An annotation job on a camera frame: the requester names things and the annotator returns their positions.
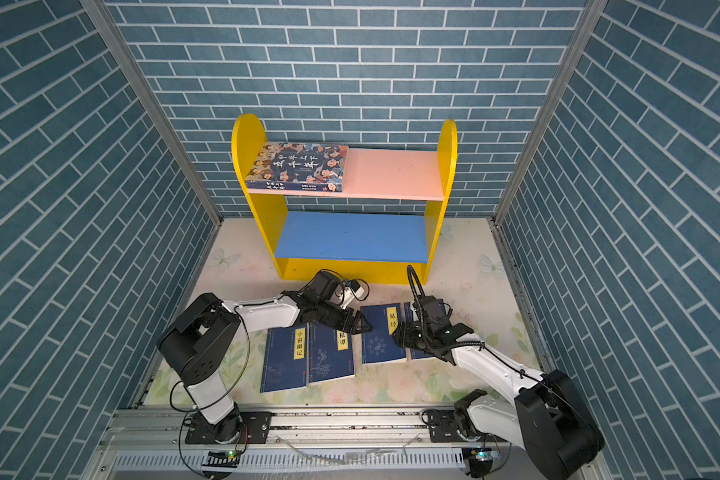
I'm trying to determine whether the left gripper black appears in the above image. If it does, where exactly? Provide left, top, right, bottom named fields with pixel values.
left=315, top=301, right=375, bottom=334

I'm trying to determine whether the blue book rightmost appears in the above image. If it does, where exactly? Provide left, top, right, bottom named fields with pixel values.
left=403, top=302, right=433, bottom=360

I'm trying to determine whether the blue book yellow label Yijing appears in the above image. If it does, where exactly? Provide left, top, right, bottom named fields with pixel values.
left=361, top=304, right=407, bottom=365

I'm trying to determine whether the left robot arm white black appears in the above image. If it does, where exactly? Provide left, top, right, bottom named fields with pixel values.
left=156, top=269, right=372, bottom=444

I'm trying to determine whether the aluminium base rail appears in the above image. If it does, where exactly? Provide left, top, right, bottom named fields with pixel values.
left=80, top=403, right=613, bottom=480

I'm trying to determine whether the blue book leftmost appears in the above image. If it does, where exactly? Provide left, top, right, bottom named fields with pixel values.
left=260, top=326, right=308, bottom=393

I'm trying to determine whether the colourful illustrated thick book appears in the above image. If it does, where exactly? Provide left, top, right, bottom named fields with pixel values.
left=245, top=142, right=350, bottom=193

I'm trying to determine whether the yellow shelf with coloured boards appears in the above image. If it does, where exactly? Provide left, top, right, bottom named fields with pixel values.
left=231, top=114, right=458, bottom=284

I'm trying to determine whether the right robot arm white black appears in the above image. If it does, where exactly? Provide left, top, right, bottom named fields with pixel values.
left=392, top=265, right=605, bottom=479

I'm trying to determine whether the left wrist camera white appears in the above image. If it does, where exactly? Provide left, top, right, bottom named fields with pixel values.
left=341, top=279, right=370, bottom=309

